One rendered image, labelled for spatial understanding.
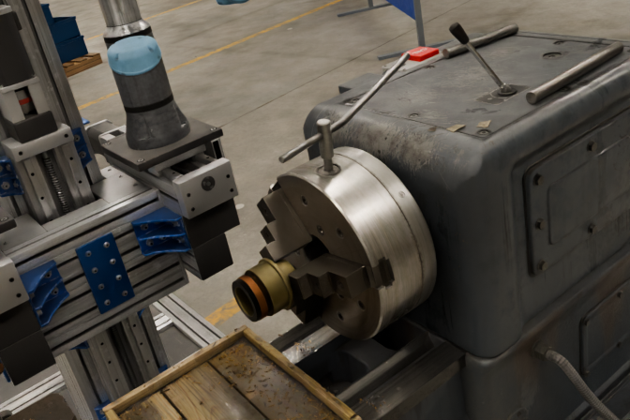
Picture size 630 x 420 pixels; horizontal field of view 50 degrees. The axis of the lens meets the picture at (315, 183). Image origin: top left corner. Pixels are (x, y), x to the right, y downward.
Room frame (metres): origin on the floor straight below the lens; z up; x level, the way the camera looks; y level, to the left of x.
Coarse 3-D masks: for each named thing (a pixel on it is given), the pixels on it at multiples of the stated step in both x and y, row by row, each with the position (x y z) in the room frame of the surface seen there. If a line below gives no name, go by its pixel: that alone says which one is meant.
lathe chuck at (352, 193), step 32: (320, 160) 1.04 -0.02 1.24; (352, 160) 1.01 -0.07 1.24; (288, 192) 1.03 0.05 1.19; (320, 192) 0.94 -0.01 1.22; (352, 192) 0.94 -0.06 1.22; (384, 192) 0.94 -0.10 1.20; (320, 224) 0.96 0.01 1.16; (352, 224) 0.89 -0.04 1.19; (384, 224) 0.90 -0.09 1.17; (288, 256) 1.07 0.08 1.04; (352, 256) 0.90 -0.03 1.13; (384, 256) 0.87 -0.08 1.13; (416, 256) 0.90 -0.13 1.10; (384, 288) 0.86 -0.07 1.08; (416, 288) 0.89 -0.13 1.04; (352, 320) 0.93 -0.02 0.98; (384, 320) 0.87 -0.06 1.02
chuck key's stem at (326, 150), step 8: (320, 120) 0.99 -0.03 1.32; (328, 120) 0.99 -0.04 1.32; (320, 128) 0.98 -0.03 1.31; (328, 128) 0.98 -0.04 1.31; (328, 136) 0.98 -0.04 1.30; (320, 144) 0.98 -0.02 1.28; (328, 144) 0.98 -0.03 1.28; (320, 152) 0.99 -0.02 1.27; (328, 152) 0.98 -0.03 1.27; (328, 160) 0.99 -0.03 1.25; (328, 168) 0.99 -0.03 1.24
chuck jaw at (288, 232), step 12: (276, 192) 1.04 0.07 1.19; (264, 204) 1.02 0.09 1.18; (276, 204) 1.02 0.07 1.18; (288, 204) 1.02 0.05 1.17; (264, 216) 1.03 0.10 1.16; (276, 216) 1.00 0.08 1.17; (288, 216) 1.01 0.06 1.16; (264, 228) 0.99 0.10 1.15; (276, 228) 0.99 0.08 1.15; (288, 228) 0.99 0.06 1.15; (300, 228) 1.00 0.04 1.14; (276, 240) 0.97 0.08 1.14; (288, 240) 0.98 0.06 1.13; (300, 240) 0.98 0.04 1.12; (264, 252) 0.97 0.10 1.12; (276, 252) 0.96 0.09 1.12; (288, 252) 0.96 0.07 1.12
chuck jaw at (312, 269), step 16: (320, 256) 0.95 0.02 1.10; (336, 256) 0.93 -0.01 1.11; (304, 272) 0.91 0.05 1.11; (320, 272) 0.89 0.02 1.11; (336, 272) 0.88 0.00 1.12; (352, 272) 0.86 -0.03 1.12; (368, 272) 0.87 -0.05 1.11; (384, 272) 0.87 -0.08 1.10; (304, 288) 0.89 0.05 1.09; (320, 288) 0.88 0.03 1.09; (336, 288) 0.88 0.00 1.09; (352, 288) 0.85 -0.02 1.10
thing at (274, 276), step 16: (256, 272) 0.92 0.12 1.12; (272, 272) 0.91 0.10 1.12; (288, 272) 0.93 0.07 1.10; (240, 288) 0.93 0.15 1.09; (256, 288) 0.89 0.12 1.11; (272, 288) 0.89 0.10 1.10; (288, 288) 0.90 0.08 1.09; (240, 304) 0.92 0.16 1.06; (256, 304) 0.87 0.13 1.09; (272, 304) 0.88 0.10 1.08; (288, 304) 0.90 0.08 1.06; (256, 320) 0.88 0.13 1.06
